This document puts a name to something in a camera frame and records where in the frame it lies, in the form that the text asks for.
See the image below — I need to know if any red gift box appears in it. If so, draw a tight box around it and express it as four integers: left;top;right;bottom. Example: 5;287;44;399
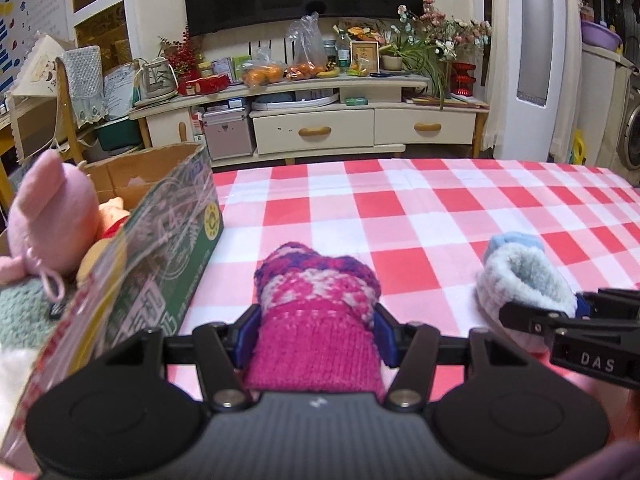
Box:
177;75;232;97

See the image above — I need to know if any green storage bin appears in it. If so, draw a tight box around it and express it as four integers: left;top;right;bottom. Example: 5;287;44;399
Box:
95;116;143;151

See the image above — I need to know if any wooden chair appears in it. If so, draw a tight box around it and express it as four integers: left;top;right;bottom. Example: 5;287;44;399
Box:
55;57;83;153

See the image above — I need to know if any cream television cabinet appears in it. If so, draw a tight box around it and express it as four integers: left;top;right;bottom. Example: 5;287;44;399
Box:
129;74;491;165

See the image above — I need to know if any bag of oranges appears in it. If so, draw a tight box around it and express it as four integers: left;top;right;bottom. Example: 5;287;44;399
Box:
241;62;286;86
286;62;326;81

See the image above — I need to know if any cream scalloped cloth cover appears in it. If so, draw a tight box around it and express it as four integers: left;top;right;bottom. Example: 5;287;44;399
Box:
7;34;68;98

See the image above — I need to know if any small white planter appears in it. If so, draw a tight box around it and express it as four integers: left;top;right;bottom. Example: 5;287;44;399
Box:
134;57;180;101

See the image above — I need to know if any printed cardboard box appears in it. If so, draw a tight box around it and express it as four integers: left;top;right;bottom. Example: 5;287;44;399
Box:
0;142;224;476

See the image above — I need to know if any wooden framed picture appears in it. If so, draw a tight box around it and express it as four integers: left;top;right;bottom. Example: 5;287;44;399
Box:
350;41;381;75

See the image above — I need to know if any pink plush toy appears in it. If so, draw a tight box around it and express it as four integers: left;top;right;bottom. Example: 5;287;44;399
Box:
0;150;103;301

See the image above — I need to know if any white curtain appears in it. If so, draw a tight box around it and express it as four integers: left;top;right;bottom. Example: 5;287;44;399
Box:
487;0;510;151

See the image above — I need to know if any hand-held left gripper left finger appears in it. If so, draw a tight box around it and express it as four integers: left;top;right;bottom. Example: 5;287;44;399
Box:
97;305;261;412

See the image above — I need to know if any white tray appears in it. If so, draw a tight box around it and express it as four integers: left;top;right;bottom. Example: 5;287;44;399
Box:
250;91;338;111

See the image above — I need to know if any clear plastic bag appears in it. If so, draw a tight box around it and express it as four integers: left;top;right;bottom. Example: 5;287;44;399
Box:
286;11;328;78

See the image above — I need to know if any yellow red plush toy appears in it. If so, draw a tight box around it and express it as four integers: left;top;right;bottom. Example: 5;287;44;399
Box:
75;197;132;283

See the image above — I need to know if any red pedestal stand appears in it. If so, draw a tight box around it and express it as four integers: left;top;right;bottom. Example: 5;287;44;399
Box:
450;61;477;98

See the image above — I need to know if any grey-green knitted hat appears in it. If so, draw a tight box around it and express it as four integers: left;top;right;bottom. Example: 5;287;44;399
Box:
0;277;63;346

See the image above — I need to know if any red berry branch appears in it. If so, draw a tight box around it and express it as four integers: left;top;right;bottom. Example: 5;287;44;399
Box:
159;25;201;81

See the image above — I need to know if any white tower air conditioner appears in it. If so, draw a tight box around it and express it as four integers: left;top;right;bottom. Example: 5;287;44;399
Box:
492;0;583;163

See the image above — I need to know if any pink purple knitted sock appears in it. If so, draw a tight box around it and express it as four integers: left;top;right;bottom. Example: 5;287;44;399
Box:
243;242;387;405

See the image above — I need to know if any yellow plastic toy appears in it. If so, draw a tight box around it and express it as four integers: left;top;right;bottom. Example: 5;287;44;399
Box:
570;130;588;166

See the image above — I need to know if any artificial flower bouquet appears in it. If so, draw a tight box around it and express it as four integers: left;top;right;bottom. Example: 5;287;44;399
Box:
397;0;493;63

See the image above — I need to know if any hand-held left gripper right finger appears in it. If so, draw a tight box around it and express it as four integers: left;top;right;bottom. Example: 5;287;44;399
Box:
372;305;537;412

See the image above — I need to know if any purple plastic basin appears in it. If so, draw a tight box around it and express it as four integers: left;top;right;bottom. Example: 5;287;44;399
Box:
580;21;623;52

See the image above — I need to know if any white fluffy pom ball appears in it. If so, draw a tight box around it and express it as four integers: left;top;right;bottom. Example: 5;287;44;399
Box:
0;347;43;441

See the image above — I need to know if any wall poster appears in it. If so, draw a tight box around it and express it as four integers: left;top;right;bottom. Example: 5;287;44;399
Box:
0;0;68;93

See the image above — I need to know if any silver washing machine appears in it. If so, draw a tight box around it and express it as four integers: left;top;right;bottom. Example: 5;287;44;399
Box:
614;65;640;186

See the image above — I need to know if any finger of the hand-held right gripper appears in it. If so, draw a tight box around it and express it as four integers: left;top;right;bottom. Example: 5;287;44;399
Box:
575;287;640;319
499;300;640;390

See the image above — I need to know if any green plastic bottle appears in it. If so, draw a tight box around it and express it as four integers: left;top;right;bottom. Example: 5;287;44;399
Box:
336;30;351;72

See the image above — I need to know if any white blue fleece sock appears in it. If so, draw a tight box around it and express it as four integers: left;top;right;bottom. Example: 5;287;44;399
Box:
475;232;578;353

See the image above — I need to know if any green potted plant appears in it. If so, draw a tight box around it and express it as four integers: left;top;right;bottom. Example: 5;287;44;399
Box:
380;35;451;111

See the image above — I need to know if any white lace cover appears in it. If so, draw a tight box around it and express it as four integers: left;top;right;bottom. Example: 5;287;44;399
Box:
64;46;108;128

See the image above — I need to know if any silver storage case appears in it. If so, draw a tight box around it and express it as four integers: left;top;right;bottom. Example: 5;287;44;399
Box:
201;109;254;161

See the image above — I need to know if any red pink checkered tablecloth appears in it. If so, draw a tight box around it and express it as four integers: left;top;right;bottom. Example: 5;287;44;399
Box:
165;157;640;441

